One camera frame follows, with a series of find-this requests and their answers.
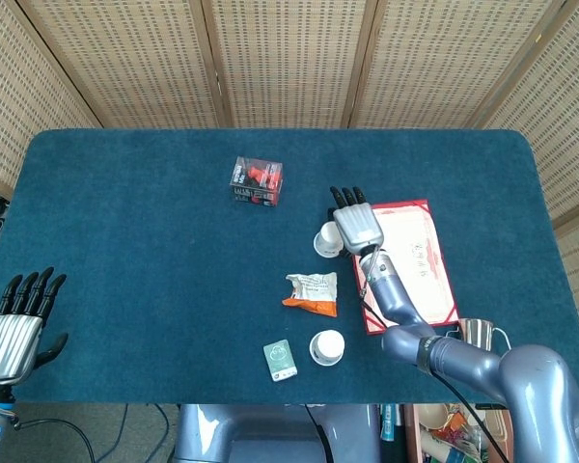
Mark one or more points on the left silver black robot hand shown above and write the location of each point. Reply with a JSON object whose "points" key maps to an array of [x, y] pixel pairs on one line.
{"points": [[9, 342]]}

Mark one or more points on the small steel pitcher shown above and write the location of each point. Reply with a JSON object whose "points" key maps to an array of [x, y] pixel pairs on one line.
{"points": [[475, 330]]}

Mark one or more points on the green tissue pack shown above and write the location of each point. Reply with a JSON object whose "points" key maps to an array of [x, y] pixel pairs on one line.
{"points": [[280, 359]]}

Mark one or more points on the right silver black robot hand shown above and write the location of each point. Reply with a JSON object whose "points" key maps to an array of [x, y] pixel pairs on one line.
{"points": [[359, 226]]}

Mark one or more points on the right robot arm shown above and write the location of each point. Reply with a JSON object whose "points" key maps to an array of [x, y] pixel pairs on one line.
{"points": [[535, 371]]}

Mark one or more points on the crumpled orange snack wrapper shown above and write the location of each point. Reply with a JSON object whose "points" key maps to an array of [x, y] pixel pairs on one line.
{"points": [[313, 291]]}

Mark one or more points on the red certificate folder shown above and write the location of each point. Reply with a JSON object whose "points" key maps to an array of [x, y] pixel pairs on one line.
{"points": [[415, 260]]}

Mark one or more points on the woven wooden folding screen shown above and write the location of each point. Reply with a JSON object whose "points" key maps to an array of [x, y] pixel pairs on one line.
{"points": [[289, 62]]}

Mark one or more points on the blue carpet table mat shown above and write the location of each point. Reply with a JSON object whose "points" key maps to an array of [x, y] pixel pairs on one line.
{"points": [[149, 265]]}

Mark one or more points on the clear box red black contents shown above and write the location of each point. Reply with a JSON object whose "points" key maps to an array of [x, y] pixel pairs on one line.
{"points": [[256, 181]]}

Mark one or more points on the blue-grey robot torso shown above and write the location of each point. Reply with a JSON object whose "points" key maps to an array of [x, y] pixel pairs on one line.
{"points": [[260, 434]]}

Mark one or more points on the brown box of clutter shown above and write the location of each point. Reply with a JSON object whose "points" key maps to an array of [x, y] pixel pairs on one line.
{"points": [[444, 434]]}

